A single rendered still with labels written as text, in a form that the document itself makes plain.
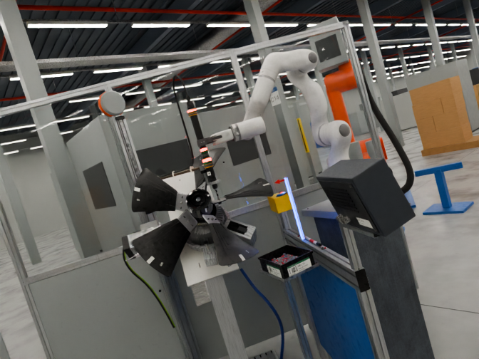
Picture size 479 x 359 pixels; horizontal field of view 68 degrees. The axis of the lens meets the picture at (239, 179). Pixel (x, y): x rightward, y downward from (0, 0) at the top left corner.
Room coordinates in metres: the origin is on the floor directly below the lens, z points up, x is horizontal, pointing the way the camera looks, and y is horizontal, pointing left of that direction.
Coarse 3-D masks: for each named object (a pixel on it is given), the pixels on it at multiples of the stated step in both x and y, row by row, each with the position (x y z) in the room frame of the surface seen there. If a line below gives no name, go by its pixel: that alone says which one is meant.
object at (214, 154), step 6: (210, 150) 1.91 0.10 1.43; (216, 150) 1.88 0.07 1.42; (222, 150) 1.85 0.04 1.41; (198, 156) 1.95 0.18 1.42; (210, 156) 1.87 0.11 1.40; (216, 156) 1.83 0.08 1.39; (198, 162) 1.91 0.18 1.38; (198, 174) 1.85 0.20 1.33; (198, 180) 1.81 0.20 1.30; (204, 180) 1.75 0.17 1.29; (198, 186) 1.78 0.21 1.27
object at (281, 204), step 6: (270, 198) 2.04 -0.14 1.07; (276, 198) 1.97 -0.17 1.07; (282, 198) 1.97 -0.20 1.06; (288, 198) 1.98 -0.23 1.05; (270, 204) 2.09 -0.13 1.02; (276, 204) 1.97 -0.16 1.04; (282, 204) 1.97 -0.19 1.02; (288, 204) 1.98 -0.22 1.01; (276, 210) 1.99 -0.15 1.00; (282, 210) 1.97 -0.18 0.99
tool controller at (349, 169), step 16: (352, 160) 1.10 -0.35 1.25; (368, 160) 1.00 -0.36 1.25; (384, 160) 0.95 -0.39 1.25; (320, 176) 1.15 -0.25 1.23; (336, 176) 1.03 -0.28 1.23; (352, 176) 0.94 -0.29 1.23; (368, 176) 0.94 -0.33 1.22; (384, 176) 0.94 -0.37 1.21; (336, 192) 1.07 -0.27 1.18; (352, 192) 0.97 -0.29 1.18; (368, 192) 0.93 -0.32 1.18; (384, 192) 0.94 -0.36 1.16; (400, 192) 0.95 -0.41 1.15; (336, 208) 1.15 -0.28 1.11; (352, 208) 1.02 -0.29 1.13; (368, 208) 0.94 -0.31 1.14; (384, 208) 0.94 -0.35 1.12; (400, 208) 0.95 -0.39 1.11; (352, 224) 1.11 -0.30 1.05; (368, 224) 0.99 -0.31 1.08; (384, 224) 0.94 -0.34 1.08; (400, 224) 0.94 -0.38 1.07
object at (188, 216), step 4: (184, 212) 1.64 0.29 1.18; (188, 212) 1.65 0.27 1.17; (180, 216) 1.63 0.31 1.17; (184, 216) 1.64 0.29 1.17; (188, 216) 1.65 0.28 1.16; (180, 220) 1.62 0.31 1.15; (184, 220) 1.63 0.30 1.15; (192, 220) 1.66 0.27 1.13; (184, 224) 1.63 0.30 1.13; (188, 224) 1.64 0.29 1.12; (192, 224) 1.66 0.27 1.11; (196, 224) 1.67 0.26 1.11; (188, 228) 1.64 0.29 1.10; (192, 228) 1.65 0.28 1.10
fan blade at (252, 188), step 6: (258, 180) 1.81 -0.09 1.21; (264, 180) 1.78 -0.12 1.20; (246, 186) 1.80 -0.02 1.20; (252, 186) 1.76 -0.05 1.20; (258, 186) 1.73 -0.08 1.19; (264, 186) 1.71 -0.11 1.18; (270, 186) 1.70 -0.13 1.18; (234, 192) 1.75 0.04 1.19; (240, 192) 1.70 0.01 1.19; (246, 192) 1.68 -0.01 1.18; (252, 192) 1.67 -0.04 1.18; (258, 192) 1.66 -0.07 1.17; (264, 192) 1.65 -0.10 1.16; (270, 192) 1.65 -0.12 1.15; (228, 198) 1.66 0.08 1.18
